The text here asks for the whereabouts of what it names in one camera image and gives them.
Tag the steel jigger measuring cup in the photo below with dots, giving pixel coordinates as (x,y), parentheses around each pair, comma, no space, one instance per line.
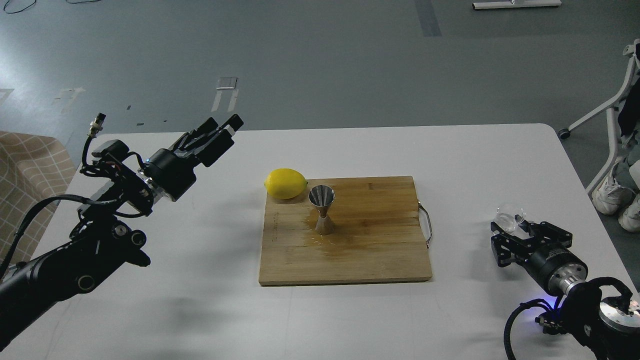
(322,197)

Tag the bamboo cutting board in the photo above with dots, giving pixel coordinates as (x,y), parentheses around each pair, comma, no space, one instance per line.
(377,236)

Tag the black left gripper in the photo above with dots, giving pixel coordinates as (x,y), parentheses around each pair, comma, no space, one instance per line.
(172,169)

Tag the yellow lemon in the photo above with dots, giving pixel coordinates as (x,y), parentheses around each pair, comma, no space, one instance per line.
(285,183)

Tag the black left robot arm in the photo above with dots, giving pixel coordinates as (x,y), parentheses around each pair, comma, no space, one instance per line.
(101,242)

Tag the beige checkered cloth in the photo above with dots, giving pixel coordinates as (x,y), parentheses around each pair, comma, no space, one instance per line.
(32,168)

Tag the white bar on floor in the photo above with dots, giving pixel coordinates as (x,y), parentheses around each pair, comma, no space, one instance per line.
(515,4)

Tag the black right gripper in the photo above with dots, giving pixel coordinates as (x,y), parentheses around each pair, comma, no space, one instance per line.
(553,267)

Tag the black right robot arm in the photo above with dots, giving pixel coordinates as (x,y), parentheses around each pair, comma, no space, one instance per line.
(599,313)

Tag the clear glass cup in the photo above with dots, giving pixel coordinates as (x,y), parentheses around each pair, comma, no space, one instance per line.
(509,215)

